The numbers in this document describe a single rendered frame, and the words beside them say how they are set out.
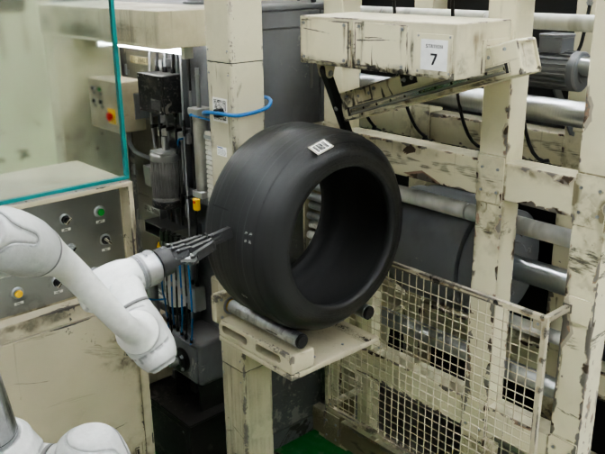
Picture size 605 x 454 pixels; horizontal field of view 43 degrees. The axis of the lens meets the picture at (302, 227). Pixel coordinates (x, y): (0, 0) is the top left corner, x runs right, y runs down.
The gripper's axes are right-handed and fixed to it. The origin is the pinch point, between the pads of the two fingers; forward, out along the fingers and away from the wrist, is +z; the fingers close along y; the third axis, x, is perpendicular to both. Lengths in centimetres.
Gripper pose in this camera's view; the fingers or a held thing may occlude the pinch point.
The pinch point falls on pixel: (220, 236)
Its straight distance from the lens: 206.0
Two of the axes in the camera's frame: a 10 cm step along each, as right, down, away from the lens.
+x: 1.1, 9.1, 4.0
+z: 7.4, -3.5, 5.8
